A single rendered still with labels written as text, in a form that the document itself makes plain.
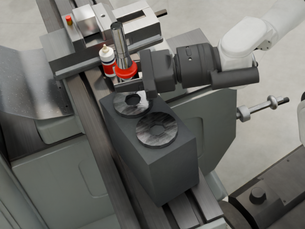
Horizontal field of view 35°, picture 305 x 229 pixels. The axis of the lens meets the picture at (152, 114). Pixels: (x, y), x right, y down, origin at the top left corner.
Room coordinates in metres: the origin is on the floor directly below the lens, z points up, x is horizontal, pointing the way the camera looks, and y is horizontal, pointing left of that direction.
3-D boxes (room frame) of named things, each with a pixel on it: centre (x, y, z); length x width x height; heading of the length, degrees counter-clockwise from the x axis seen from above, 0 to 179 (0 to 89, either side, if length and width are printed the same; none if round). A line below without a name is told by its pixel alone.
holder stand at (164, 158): (0.67, 0.02, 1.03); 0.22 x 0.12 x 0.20; 23
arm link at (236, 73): (0.70, -0.17, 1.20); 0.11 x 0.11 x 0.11; 88
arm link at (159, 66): (0.71, -0.06, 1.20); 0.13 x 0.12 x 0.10; 178
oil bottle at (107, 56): (1.01, 0.09, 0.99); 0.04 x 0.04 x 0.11
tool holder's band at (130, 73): (0.72, 0.04, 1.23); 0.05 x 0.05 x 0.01
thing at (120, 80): (0.72, 0.04, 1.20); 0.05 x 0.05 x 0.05
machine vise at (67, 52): (1.13, 0.11, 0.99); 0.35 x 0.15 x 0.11; 103
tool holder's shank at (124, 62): (0.72, 0.04, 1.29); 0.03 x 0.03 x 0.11
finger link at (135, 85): (0.69, 0.04, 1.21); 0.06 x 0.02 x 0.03; 88
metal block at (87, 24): (1.12, 0.14, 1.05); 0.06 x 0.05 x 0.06; 13
